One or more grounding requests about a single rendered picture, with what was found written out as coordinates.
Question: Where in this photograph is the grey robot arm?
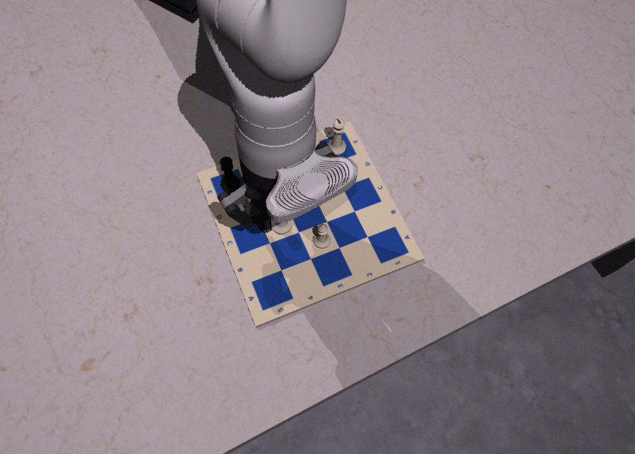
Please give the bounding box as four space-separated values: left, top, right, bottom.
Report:
197 0 358 223

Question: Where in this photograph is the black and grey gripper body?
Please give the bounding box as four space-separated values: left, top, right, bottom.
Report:
239 156 277 201

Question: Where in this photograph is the black chess piece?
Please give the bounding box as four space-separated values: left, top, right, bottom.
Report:
219 156 240 193

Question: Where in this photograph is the blue and cream chessboard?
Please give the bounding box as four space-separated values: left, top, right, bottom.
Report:
197 121 424 328

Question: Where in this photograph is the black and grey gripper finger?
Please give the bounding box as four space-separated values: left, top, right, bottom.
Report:
217 183 272 233
315 141 336 157

